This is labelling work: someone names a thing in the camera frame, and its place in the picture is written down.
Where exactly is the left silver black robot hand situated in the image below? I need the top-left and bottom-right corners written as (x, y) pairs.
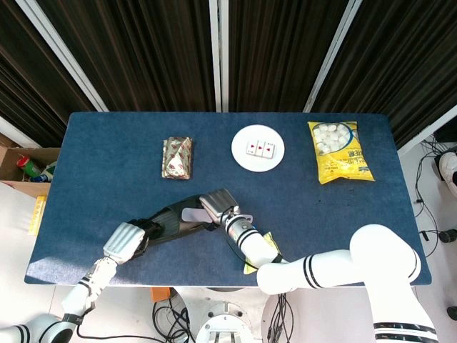
top-left (102, 218), bottom-right (161, 265)

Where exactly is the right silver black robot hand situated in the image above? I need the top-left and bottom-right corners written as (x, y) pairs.
top-left (199, 188), bottom-right (242, 228)

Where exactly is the black rubber slipper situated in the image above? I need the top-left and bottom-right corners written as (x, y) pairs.
top-left (126, 195), bottom-right (219, 257)

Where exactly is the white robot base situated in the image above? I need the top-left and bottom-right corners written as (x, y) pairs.
top-left (194, 285), bottom-right (267, 343)

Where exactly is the white round plate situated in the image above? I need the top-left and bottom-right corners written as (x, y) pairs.
top-left (231, 124), bottom-right (286, 173)

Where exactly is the gold foil snack pack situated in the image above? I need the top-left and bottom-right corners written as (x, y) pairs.
top-left (159, 135), bottom-right (195, 181)

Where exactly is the orange small object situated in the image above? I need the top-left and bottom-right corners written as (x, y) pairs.
top-left (150, 287), bottom-right (171, 303)

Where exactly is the crumpled yellow-green wrapper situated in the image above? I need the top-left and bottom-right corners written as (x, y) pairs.
top-left (242, 231), bottom-right (283, 275)

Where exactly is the blue fabric table mat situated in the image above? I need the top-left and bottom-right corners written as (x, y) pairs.
top-left (24, 111), bottom-right (433, 289)

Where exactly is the yellow flat strip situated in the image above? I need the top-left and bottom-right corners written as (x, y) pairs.
top-left (28, 195), bottom-right (48, 236)

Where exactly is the blue white bottle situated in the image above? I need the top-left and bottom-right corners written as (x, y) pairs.
top-left (30, 160), bottom-right (58, 183)

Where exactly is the green snack can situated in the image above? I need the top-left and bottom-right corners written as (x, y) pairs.
top-left (16, 154), bottom-right (42, 179)

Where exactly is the yellow bag of white candies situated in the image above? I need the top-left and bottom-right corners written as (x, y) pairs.
top-left (307, 120), bottom-right (376, 186)

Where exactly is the brown cardboard box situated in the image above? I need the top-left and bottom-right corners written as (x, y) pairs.
top-left (0, 132), bottom-right (61, 199)

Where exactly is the dark ribbed partition screen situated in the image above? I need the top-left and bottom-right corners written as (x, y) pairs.
top-left (219, 0), bottom-right (358, 112)
top-left (306, 0), bottom-right (457, 154)
top-left (24, 0), bottom-right (219, 112)
top-left (0, 0), bottom-right (101, 149)

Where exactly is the white sneaker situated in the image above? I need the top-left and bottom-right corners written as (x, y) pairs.
top-left (438, 151), bottom-right (457, 187)

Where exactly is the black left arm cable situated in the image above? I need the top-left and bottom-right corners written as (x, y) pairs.
top-left (75, 319), bottom-right (158, 340)

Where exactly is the black floor cable bundle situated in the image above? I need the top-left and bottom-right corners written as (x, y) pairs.
top-left (266, 292), bottom-right (296, 343)
top-left (152, 296), bottom-right (197, 343)
top-left (413, 135), bottom-right (457, 258)

